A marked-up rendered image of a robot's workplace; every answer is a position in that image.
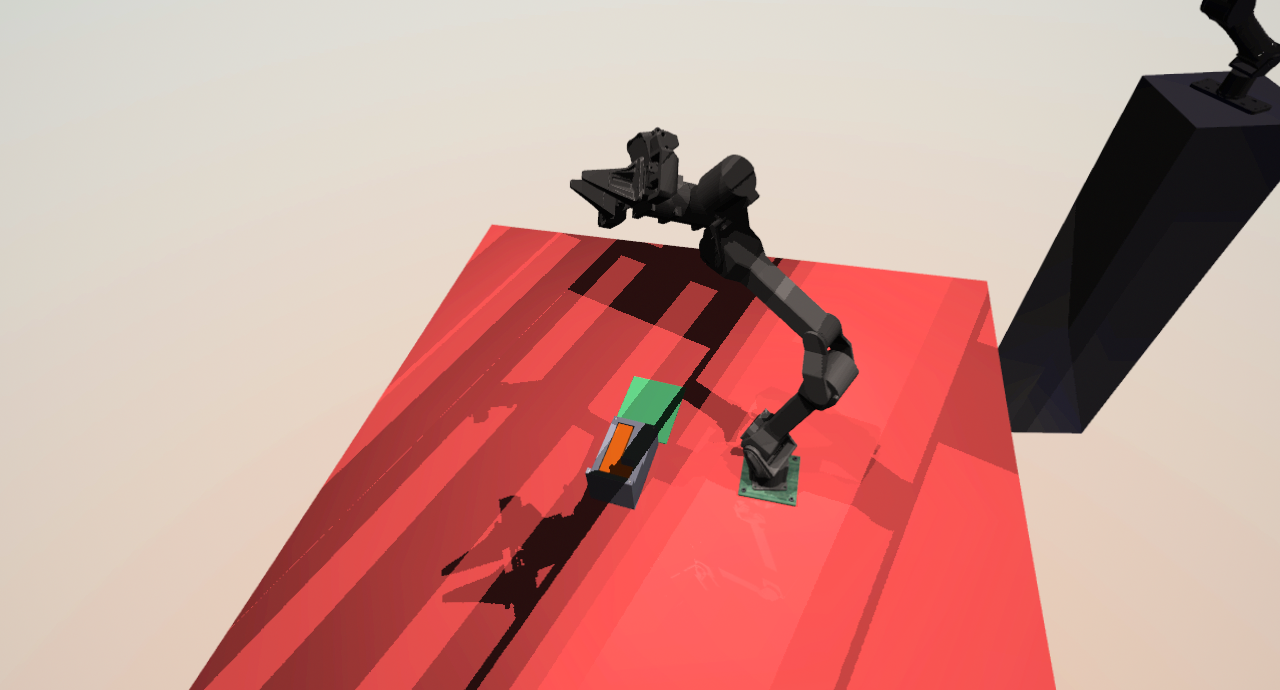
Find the orange l-shaped part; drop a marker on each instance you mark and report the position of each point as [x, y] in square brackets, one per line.
[612, 460]

